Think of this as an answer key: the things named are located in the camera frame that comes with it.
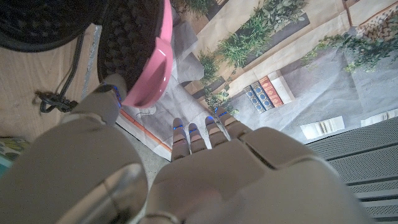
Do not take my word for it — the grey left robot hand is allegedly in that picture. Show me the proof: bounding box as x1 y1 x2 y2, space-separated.
0 73 374 224

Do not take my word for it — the pink mini sandwich press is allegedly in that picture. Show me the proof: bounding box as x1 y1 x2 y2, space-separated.
0 0 174 109

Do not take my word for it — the floral patterned tissue box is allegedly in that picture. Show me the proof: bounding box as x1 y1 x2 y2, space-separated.
0 136 30 179

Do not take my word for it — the printed fabric backdrop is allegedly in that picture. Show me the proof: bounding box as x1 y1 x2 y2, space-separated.
116 0 398 161

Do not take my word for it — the black press power cord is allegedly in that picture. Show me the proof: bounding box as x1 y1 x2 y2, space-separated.
33 30 86 114

